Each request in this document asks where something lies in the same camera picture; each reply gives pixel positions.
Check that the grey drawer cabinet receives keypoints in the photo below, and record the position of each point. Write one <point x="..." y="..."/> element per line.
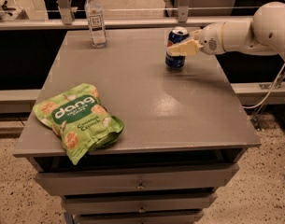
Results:
<point x="190" y="116"/>

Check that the clear plastic water bottle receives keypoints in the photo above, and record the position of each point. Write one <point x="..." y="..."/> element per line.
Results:
<point x="94" y="15"/>

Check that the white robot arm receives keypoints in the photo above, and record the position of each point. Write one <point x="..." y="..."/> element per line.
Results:
<point x="262" y="34"/>

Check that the green rice chip bag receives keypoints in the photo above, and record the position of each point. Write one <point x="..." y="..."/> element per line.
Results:
<point x="78" y="118"/>

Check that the grey drawer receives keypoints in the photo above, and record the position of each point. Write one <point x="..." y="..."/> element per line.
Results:
<point x="139" y="203"/>
<point x="172" y="217"/>
<point x="137" y="179"/>

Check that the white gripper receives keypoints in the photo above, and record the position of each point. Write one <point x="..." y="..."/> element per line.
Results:
<point x="209" y="39"/>

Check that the bottom grey drawer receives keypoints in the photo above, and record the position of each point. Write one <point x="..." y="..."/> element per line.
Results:
<point x="172" y="217"/>

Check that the middle grey drawer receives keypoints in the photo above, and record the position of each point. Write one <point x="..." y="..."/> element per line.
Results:
<point x="139" y="203"/>

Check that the top grey drawer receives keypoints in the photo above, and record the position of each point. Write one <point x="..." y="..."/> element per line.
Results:
<point x="137" y="179"/>

